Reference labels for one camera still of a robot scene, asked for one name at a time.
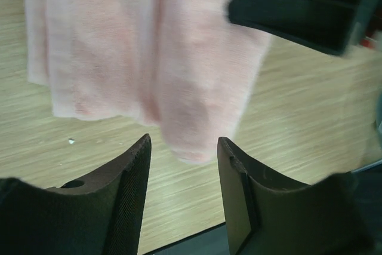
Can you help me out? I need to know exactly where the plain pink towel pile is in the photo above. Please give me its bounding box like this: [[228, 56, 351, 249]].
[[24, 0, 271, 164]]

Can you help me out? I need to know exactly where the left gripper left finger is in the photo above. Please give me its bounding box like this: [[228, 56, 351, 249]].
[[1, 134, 152, 255]]

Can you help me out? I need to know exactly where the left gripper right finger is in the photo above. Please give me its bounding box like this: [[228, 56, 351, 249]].
[[217, 137, 376, 254]]

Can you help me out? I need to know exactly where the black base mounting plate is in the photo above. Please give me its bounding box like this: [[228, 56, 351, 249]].
[[149, 161, 381, 254]]

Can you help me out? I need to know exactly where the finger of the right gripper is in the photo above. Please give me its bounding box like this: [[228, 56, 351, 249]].
[[227, 0, 375, 56]]

